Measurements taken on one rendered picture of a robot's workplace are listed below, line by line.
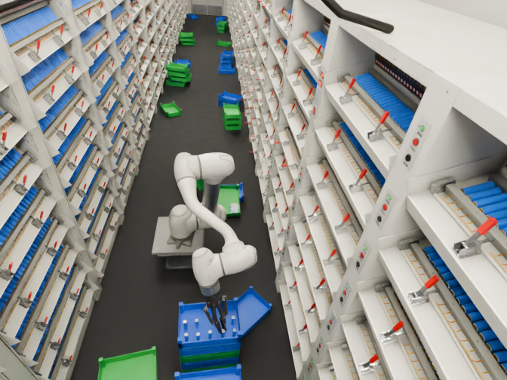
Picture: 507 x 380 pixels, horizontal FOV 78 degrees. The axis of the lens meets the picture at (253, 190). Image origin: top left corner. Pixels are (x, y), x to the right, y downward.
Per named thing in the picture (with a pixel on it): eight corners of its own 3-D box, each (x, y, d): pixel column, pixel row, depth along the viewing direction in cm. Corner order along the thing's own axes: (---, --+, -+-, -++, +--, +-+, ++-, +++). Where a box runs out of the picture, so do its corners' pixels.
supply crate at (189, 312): (178, 349, 148) (177, 341, 143) (179, 310, 163) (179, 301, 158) (241, 342, 153) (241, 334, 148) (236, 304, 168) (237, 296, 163)
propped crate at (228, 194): (239, 216, 280) (240, 212, 273) (216, 216, 277) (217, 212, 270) (238, 188, 295) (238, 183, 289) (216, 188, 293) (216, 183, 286)
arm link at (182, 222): (168, 224, 226) (165, 202, 212) (193, 220, 232) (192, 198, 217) (171, 241, 215) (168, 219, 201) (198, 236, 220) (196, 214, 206)
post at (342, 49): (277, 292, 222) (341, 14, 112) (275, 281, 229) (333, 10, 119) (304, 291, 225) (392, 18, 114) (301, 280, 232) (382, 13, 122)
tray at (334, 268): (334, 304, 122) (330, 286, 113) (300, 202, 168) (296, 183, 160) (386, 292, 120) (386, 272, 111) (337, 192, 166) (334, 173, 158)
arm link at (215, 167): (192, 213, 230) (222, 209, 237) (197, 234, 223) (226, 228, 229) (194, 148, 166) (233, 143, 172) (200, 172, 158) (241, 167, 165)
